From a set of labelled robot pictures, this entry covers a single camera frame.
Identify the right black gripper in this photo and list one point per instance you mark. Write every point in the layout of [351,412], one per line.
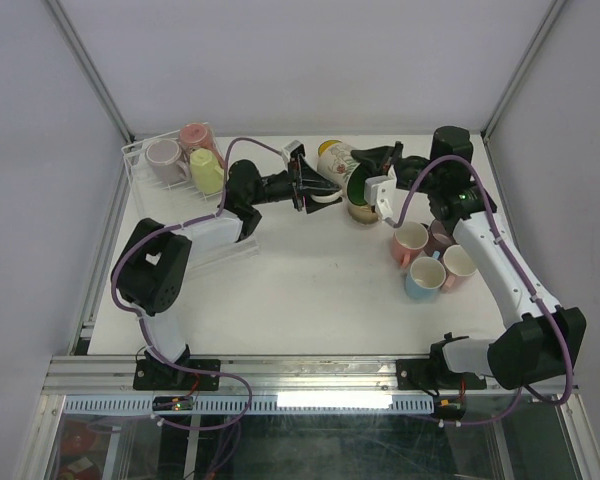
[381,156]

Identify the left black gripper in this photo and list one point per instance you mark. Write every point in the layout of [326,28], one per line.
[310,183]

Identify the green-inside patterned mug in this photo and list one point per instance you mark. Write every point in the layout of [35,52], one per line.
[337,165]

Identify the beige stoneware mug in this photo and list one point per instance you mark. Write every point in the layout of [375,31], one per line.
[362,214]

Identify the pale yellow mug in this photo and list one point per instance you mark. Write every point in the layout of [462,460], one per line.
[207,173]

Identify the pink patterned mug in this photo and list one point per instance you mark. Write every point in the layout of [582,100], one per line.
[194,136]

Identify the lavender mug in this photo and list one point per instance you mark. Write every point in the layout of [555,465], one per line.
[166,159]

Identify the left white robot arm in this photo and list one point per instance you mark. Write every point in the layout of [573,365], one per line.
[147,278]

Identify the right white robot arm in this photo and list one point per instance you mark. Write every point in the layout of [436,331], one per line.
[541,338]

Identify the yellow glass cup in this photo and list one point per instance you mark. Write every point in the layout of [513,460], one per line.
[326,145]

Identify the pink mug white inside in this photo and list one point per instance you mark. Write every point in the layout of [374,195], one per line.
[408,242]

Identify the mauve purple mug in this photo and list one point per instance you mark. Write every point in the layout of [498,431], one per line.
[439,240]

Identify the light blue mug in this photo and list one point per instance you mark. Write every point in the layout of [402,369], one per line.
[425,278]

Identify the light pink mug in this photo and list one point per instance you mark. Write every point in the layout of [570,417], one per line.
[459,267]

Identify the black connector box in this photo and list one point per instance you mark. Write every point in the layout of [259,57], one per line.
[449,410]

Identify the small electronics board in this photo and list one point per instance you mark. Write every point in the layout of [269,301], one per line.
[173,403]

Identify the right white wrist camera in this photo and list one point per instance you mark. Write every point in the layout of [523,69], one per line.
[379,194]

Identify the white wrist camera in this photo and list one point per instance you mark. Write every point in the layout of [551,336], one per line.
[293,150]
[379,194]

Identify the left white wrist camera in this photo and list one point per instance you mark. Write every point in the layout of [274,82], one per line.
[293,150]

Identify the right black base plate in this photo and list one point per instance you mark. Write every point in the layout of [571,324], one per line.
[426,374]

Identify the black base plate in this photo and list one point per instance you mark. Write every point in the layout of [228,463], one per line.
[152,375]
[426,374]

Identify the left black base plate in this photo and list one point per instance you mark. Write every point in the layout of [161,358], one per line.
[152,375]

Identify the aluminium mounting rail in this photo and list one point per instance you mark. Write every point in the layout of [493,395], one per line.
[238,375]

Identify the white slotted cable duct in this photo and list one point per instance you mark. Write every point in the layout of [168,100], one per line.
[281,403]

